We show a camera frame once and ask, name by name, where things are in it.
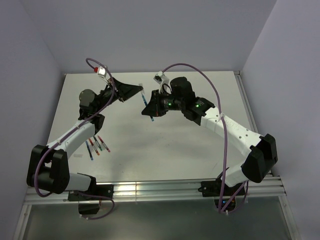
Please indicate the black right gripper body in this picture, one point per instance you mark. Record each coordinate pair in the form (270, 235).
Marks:
(163, 103)

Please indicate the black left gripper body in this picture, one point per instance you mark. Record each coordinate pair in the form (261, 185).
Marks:
(120, 95)

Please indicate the light blue pen cap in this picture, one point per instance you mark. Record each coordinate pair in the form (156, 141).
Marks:
(141, 88)

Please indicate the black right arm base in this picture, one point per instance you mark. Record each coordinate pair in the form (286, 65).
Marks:
(212, 188)

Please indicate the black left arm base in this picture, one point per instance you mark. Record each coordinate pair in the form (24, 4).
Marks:
(92, 197)

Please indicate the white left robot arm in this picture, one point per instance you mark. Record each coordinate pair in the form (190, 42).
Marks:
(49, 166)

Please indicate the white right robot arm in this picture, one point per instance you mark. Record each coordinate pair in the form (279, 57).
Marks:
(259, 151)

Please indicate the red capped pen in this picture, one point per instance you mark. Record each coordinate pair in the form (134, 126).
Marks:
(94, 147)

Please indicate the green capped pen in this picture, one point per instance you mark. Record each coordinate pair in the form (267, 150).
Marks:
(97, 143)

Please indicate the magenta capped pen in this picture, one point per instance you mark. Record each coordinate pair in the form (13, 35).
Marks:
(104, 144)

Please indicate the dark blue capped pen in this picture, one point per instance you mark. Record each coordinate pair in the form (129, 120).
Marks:
(89, 150)

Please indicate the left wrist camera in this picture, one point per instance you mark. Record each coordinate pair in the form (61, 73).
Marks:
(101, 73)

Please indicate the aluminium side rail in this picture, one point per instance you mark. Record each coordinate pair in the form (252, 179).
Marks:
(245, 100)

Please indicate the aluminium front rail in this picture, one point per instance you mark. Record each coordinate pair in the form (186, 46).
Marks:
(160, 190)

